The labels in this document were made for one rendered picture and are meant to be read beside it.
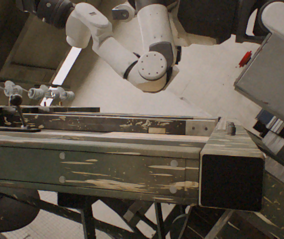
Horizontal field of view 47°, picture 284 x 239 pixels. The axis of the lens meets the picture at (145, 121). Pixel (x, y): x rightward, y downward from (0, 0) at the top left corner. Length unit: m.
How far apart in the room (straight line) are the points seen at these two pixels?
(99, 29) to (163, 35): 0.18
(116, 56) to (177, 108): 4.32
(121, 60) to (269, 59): 0.42
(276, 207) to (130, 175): 0.29
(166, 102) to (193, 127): 3.79
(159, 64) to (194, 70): 5.73
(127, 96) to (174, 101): 1.88
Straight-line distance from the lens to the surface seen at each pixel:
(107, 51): 0.93
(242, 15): 1.16
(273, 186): 0.66
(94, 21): 0.94
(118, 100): 6.95
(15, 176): 0.80
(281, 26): 1.13
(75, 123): 1.62
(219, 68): 6.54
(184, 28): 1.13
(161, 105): 5.25
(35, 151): 0.76
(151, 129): 1.49
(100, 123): 1.56
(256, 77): 0.64
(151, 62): 0.86
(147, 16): 0.95
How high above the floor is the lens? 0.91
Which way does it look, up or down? 10 degrees up
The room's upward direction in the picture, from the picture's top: 55 degrees counter-clockwise
